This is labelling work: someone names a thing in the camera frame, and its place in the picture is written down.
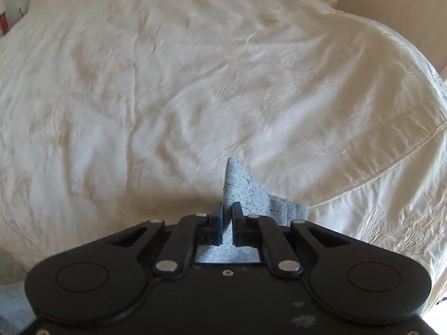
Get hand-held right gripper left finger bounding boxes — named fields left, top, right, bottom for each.
left=94, top=202, right=224, bottom=277

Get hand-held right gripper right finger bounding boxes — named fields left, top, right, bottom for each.
left=232, top=202, right=359, bottom=276

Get grey pants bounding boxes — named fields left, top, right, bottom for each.
left=194, top=158, right=310, bottom=264

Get cream embroidered bedspread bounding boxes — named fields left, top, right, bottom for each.
left=0, top=0, right=447, bottom=309

